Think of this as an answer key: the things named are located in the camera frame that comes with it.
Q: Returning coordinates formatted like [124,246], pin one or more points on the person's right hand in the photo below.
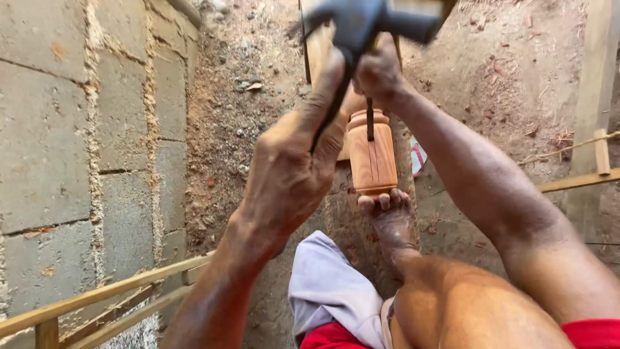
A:
[380,72]

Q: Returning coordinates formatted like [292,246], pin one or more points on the person's left hand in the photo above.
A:
[286,179]

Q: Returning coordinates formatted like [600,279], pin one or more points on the person's right fingers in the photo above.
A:
[375,65]

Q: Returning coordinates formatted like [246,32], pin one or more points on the black hammer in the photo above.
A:
[368,19]

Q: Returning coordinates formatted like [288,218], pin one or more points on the dark metal chisel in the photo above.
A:
[369,119]

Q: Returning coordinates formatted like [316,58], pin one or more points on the turned wooden cylinder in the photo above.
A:
[372,160]

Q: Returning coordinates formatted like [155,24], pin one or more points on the white red flip-flop sandal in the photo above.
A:
[417,157]

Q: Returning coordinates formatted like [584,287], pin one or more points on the person's bare foot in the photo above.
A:
[395,228]

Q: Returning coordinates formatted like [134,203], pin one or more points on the rough dark wooden beam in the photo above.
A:
[348,228]

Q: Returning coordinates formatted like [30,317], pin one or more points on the grey pipe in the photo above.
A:
[186,10]

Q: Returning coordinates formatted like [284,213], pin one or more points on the pale grey cloth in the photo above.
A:
[329,286]

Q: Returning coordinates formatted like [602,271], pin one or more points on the person's bare leg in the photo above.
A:
[465,310]

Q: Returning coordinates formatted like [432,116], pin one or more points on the red shorts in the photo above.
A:
[334,337]

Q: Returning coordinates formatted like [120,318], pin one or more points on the wooden rail frame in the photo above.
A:
[97,303]

